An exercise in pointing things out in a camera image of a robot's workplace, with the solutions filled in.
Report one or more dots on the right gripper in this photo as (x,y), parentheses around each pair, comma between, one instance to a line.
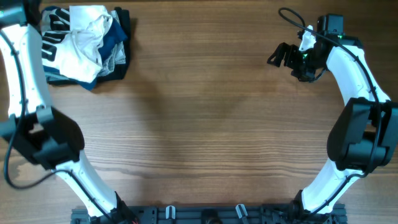
(289,57)

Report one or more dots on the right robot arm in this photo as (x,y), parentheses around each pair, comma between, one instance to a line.
(364,136)

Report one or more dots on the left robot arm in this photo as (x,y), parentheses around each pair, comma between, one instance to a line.
(37,130)

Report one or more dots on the white black printed shirt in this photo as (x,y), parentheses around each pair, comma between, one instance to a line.
(71,39)

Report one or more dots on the blue folded garment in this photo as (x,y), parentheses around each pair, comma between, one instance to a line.
(112,37)

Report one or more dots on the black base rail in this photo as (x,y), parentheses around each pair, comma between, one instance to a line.
(265,214)

